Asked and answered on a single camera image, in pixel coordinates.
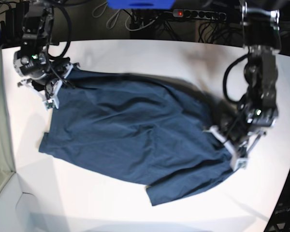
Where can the black power strip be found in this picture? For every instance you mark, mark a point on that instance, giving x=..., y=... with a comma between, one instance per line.
x=198, y=14

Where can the dark blue t-shirt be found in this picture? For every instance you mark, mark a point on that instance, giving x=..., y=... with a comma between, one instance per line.
x=139, y=130

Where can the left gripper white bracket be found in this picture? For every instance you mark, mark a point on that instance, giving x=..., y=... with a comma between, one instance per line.
x=240, y=151

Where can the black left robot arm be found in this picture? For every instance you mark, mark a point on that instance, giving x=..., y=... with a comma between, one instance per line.
x=257, y=109

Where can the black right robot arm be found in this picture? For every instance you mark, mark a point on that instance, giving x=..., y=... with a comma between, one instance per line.
x=41, y=72

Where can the black computer tower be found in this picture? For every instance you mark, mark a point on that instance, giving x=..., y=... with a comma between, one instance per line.
x=14, y=21

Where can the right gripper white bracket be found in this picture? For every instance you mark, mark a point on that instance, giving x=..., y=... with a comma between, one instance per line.
x=48, y=85

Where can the blue plastic bin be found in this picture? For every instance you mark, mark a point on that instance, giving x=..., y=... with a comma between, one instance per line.
x=140, y=4

